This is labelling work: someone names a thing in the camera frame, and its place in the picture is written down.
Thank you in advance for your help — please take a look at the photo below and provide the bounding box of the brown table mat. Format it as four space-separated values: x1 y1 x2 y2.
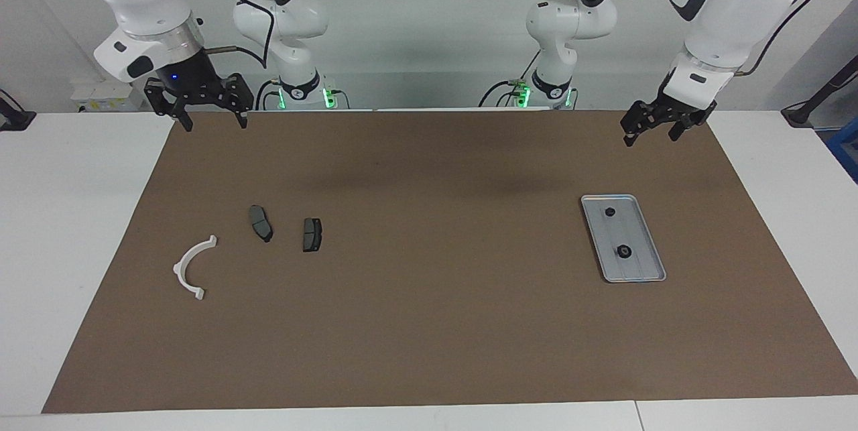
42 109 858 414

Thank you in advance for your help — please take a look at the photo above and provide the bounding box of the blue bin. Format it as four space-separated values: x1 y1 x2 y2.
826 124 858 184

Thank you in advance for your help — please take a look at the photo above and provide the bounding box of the silver metal tray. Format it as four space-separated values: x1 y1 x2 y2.
580 194 667 284

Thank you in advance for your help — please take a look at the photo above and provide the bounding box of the black right base cable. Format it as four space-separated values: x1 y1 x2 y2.
255 79 280 111

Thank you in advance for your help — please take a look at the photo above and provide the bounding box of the white box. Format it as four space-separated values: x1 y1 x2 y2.
70 79 145 112

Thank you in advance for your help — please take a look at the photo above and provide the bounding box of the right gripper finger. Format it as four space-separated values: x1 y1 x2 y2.
227 74 254 129
145 79 194 132

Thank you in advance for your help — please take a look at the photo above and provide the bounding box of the black stand foot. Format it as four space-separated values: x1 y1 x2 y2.
0 89 36 131

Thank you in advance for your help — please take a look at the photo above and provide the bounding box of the black base cable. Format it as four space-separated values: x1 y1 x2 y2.
479 49 540 108
255 79 280 111

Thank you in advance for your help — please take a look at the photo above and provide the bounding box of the black angled stand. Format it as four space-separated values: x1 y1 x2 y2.
781 56 858 128

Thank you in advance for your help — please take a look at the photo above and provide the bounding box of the curved dark grey brake pad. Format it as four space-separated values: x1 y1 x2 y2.
249 205 273 243

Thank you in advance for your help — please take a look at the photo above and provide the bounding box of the black left base cable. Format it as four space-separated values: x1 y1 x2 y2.
479 49 540 108

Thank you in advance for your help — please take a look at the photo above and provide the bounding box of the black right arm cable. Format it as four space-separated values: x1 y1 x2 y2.
201 0 277 70

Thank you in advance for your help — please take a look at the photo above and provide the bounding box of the white curved plastic bracket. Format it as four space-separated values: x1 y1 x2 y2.
173 235 218 301

